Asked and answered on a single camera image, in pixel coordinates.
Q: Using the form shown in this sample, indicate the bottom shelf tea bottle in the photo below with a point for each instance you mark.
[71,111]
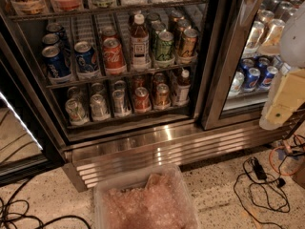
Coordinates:
[181,87]

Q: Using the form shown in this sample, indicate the bottom shelf red can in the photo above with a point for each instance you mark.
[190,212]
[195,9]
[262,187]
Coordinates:
[141,99]

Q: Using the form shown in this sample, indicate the brown tea bottle middle shelf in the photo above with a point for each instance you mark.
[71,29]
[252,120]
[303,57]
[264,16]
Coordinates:
[139,44]

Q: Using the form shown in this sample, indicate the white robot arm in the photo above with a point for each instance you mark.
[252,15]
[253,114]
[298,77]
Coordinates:
[292,41]

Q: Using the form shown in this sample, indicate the rear red cola can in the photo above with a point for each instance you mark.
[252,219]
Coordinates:
[109,32]

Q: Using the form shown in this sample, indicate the stainless steel fridge grille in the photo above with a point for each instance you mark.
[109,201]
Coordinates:
[91,163]

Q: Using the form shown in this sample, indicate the clear plastic bin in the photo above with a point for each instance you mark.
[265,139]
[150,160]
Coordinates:
[151,198]

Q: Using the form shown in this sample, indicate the green soda can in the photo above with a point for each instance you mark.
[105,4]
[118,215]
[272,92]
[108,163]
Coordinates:
[156,28]
[151,18]
[164,46]

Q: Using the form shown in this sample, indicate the bottom shelf orange can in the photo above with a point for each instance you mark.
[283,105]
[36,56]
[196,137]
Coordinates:
[162,96]

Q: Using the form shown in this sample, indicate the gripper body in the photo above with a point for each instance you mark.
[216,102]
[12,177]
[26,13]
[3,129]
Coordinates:
[294,41]

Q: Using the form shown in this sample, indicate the bottom shelf left silver can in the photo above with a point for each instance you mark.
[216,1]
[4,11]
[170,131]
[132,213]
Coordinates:
[76,112]

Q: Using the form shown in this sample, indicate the orange soda can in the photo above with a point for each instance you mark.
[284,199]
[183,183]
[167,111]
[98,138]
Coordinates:
[181,25]
[188,43]
[174,17]

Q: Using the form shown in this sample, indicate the blue pepsi can centre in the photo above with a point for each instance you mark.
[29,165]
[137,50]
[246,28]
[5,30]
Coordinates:
[86,59]

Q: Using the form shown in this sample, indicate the shelf silver can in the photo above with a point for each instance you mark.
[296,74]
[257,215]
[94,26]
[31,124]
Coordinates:
[76,112]
[99,109]
[120,103]

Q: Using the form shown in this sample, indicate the rear left pepsi can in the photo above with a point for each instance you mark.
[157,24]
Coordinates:
[57,29]

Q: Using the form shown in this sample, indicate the front left blue pepsi can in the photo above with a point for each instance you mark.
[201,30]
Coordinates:
[55,62]

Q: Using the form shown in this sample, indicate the fridge glass door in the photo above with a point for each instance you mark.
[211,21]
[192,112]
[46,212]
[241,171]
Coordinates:
[224,106]

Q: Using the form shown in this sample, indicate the rear green soda can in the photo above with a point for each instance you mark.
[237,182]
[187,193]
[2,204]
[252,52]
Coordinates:
[151,18]

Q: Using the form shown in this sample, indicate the blue pepsi can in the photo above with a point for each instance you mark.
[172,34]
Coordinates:
[86,59]
[55,62]

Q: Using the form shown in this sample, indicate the front red cola can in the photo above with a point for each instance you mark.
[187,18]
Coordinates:
[113,56]

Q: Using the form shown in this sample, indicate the front green soda can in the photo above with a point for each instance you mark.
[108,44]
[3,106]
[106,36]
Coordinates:
[164,46]

